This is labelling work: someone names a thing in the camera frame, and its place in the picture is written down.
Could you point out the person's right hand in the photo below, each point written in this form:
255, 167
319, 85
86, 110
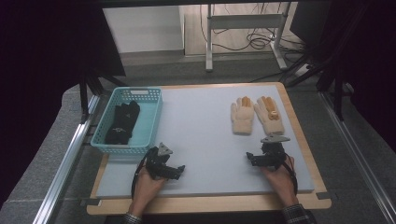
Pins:
280, 180

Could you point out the light grey table mat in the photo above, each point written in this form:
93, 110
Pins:
202, 124

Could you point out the black glove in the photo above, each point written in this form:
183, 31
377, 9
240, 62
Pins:
128, 113
116, 135

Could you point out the white metal desk frame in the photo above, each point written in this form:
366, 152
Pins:
246, 21

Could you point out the turquoise plastic basket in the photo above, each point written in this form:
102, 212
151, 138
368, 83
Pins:
149, 124

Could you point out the black metal stand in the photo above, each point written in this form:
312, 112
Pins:
338, 93

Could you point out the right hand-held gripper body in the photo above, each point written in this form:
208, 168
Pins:
274, 152

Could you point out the black curtain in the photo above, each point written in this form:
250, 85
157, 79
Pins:
373, 62
31, 62

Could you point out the person's left hand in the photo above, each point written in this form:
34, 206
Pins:
146, 189

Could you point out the aluminium rail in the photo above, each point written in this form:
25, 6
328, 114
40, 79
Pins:
358, 155
62, 174

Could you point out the white power strip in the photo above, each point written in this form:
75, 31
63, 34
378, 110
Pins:
302, 71

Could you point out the white cabinet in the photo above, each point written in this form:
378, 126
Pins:
143, 28

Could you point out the plain beige knit glove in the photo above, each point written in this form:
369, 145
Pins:
242, 119

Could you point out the beige knit glove brown patch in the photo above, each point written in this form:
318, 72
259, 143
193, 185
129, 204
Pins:
270, 123

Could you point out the black tripod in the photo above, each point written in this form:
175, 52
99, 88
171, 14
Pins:
83, 93

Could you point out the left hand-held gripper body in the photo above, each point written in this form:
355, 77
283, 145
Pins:
157, 161

